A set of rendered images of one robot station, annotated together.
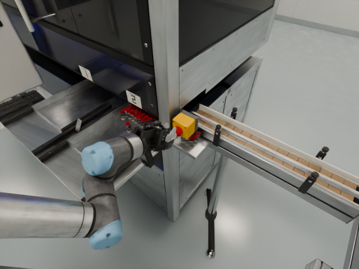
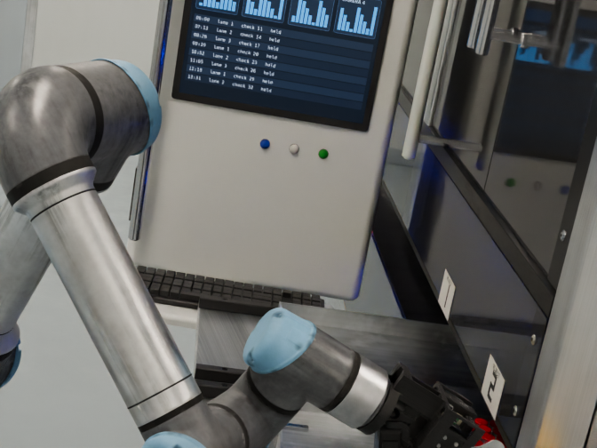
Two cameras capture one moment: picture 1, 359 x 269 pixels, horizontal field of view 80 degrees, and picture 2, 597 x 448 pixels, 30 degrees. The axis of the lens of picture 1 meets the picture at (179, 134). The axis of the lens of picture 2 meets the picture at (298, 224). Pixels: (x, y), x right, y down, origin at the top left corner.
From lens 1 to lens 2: 76 cm
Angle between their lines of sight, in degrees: 47
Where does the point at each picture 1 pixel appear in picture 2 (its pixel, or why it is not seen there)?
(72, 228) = (147, 380)
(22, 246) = not seen: outside the picture
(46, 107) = not seen: hidden behind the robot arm
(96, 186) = (235, 398)
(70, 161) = not seen: hidden behind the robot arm
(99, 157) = (281, 327)
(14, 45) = (357, 180)
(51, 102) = (323, 324)
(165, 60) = (577, 276)
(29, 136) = (220, 347)
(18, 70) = (324, 236)
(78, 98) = (389, 351)
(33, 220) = (123, 308)
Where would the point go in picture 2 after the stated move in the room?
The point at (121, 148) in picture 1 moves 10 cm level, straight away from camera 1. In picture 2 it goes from (330, 355) to (365, 328)
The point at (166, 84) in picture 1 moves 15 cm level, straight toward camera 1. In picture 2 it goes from (559, 345) to (486, 370)
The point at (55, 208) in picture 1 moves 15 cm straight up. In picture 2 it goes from (156, 328) to (176, 190)
